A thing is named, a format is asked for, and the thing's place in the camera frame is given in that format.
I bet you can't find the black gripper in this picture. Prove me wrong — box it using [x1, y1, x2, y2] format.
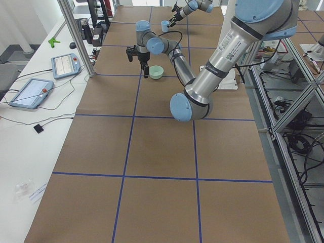
[136, 45, 150, 78]
[169, 10, 186, 27]

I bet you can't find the light blue plastic cup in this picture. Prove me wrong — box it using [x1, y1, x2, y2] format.
[161, 20, 170, 33]

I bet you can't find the light green bowl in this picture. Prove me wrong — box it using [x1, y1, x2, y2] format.
[149, 65, 164, 79]

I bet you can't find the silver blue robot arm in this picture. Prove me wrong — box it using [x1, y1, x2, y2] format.
[126, 1, 299, 122]
[168, 0, 214, 27]

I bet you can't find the black orange adapter box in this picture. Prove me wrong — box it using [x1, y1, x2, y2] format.
[91, 48, 100, 59]

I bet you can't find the black box with label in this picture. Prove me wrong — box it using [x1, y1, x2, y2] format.
[92, 23, 107, 47]

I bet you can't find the black bottle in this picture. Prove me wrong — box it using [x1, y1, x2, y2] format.
[81, 19, 93, 44]

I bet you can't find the black computer mouse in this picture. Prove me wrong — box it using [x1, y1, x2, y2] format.
[69, 42, 76, 49]

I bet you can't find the far teach pendant tablet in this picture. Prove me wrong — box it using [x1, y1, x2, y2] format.
[51, 53, 81, 79]

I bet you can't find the teach pendant tablet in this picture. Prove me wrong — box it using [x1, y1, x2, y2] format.
[9, 78, 54, 109]
[51, 53, 81, 79]

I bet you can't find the green plastic clamp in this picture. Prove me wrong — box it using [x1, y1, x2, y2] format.
[48, 37, 61, 48]

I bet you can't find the near teach pendant tablet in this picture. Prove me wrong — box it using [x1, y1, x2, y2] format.
[9, 78, 54, 109]

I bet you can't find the small black square pad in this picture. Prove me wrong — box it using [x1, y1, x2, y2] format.
[33, 124, 44, 134]

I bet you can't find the white paper slip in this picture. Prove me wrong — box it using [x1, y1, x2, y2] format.
[29, 183, 47, 204]

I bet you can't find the clear plastic bag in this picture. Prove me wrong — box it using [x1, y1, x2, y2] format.
[13, 179, 34, 203]

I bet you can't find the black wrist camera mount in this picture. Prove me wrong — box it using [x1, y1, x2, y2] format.
[171, 4, 181, 13]
[126, 45, 138, 62]

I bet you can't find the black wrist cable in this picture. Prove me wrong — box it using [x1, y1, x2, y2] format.
[156, 30, 244, 87]

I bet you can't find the aluminium frame post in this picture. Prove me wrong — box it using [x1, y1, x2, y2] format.
[57, 0, 94, 77]

